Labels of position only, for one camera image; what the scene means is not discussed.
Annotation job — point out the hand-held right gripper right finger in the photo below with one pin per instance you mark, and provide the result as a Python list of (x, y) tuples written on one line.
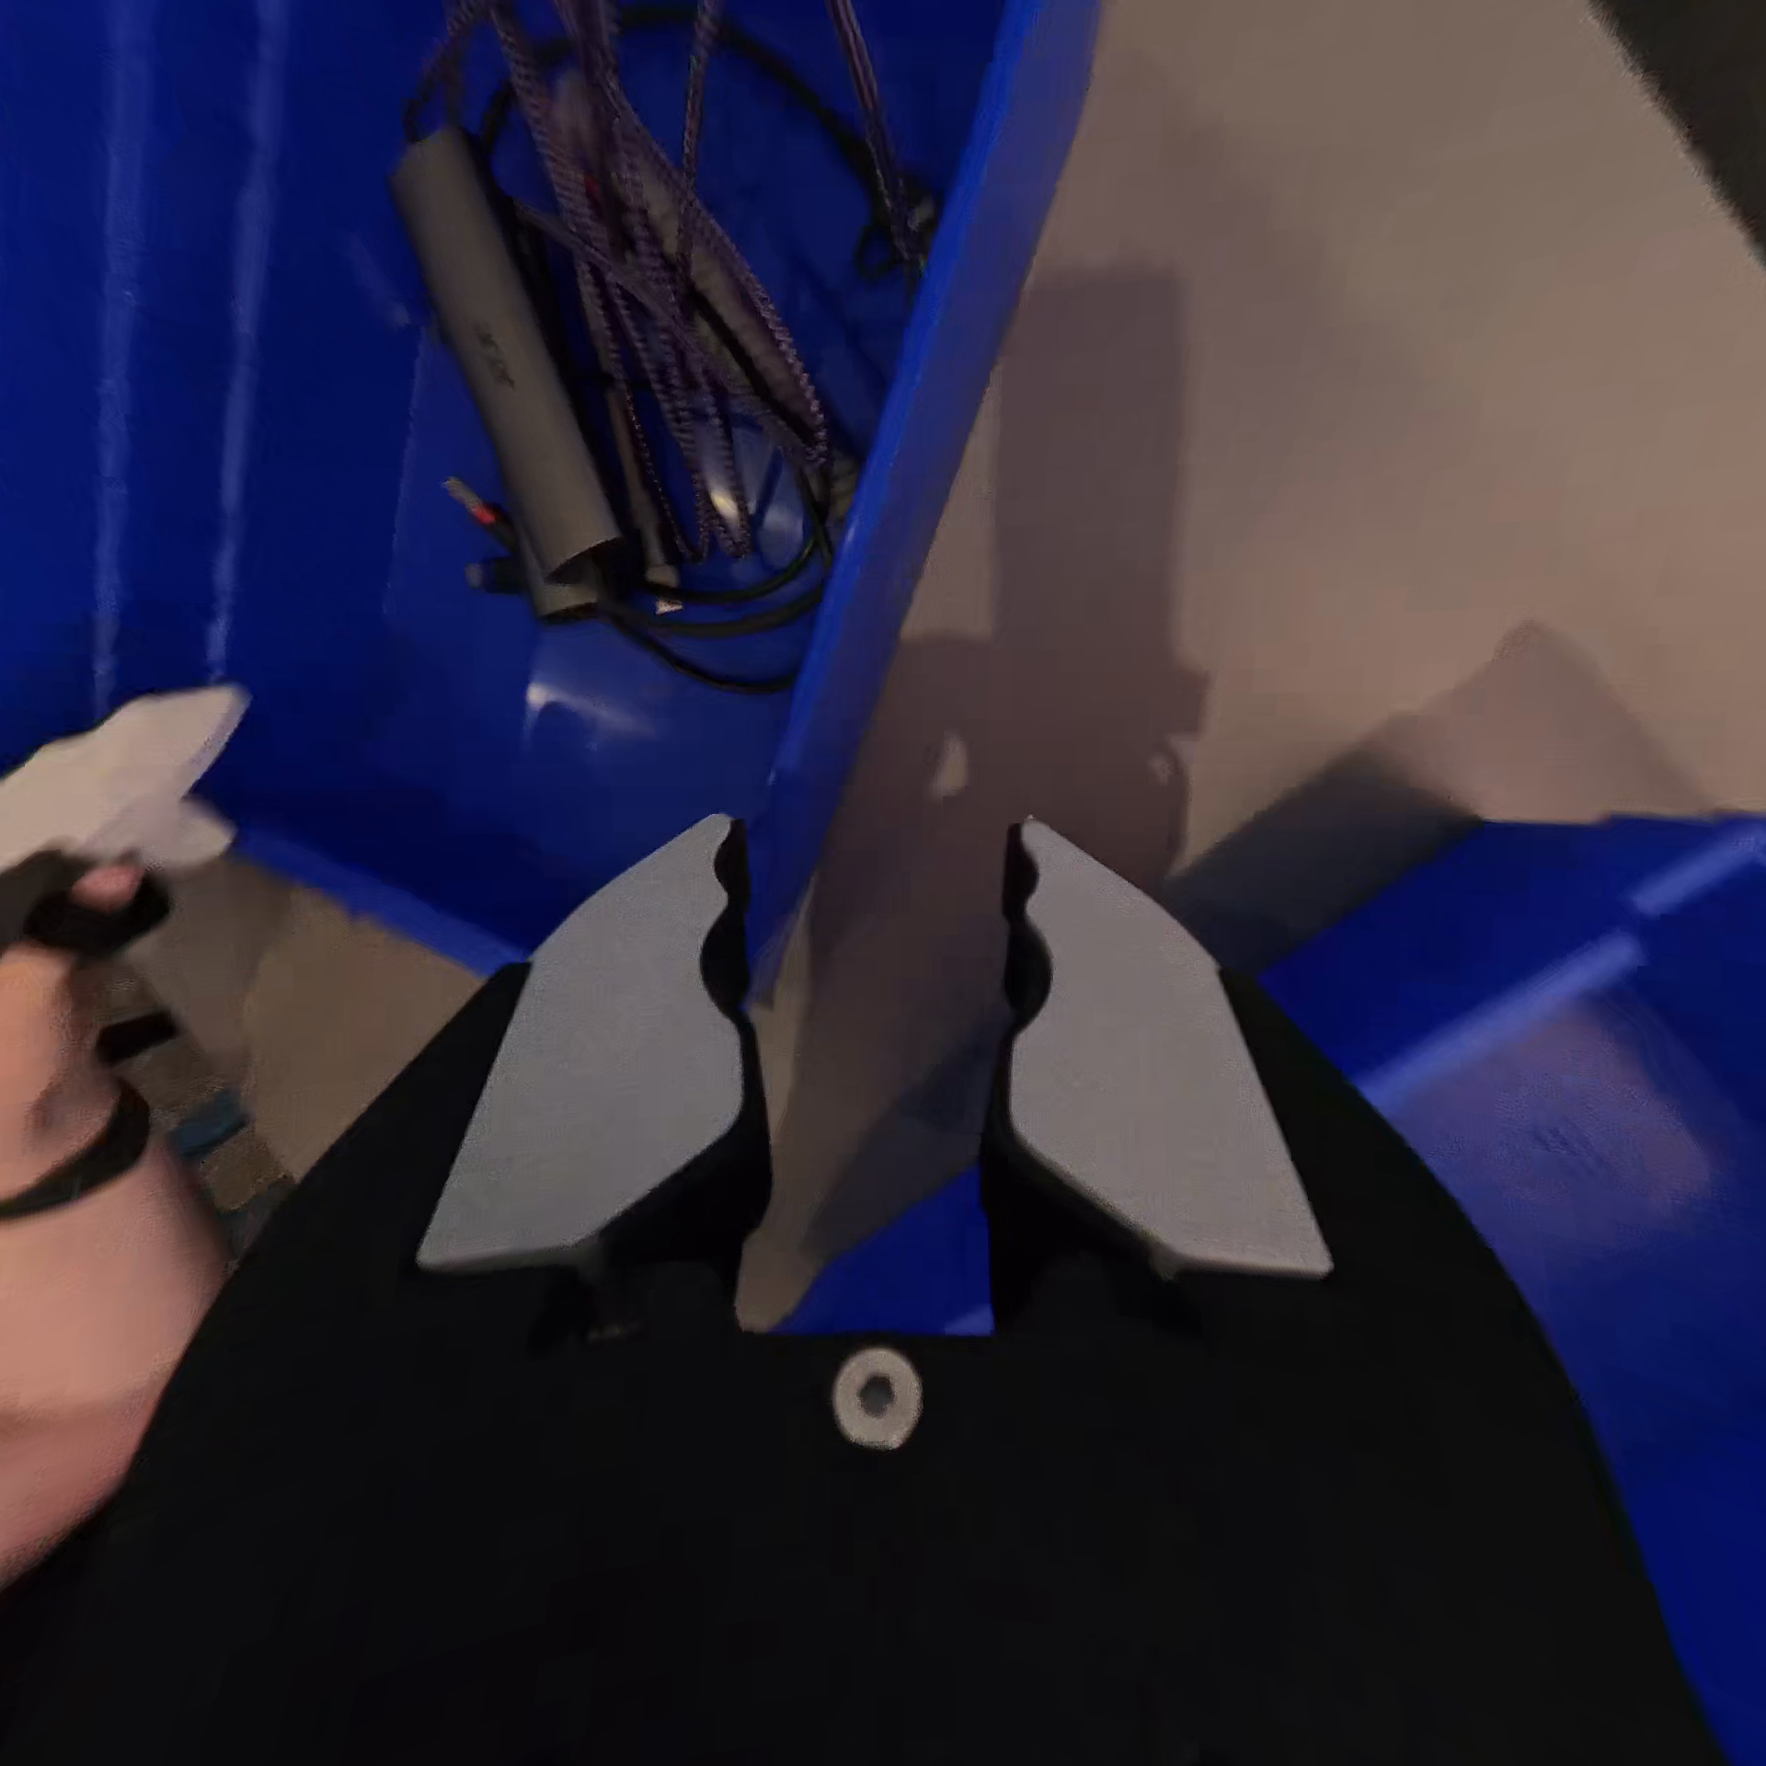
[(1159, 1089)]

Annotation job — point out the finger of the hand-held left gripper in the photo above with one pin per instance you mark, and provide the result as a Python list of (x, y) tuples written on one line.
[(123, 780)]

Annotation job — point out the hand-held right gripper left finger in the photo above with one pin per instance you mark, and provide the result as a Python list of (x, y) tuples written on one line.
[(592, 1076)]

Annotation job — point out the blue divided storage bin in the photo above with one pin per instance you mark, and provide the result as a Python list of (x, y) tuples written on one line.
[(1518, 1104)]

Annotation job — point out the blue plastic storage bin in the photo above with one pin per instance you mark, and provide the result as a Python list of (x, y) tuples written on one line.
[(206, 414)]

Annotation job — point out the person's left hand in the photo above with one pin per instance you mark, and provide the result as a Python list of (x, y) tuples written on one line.
[(83, 1310)]

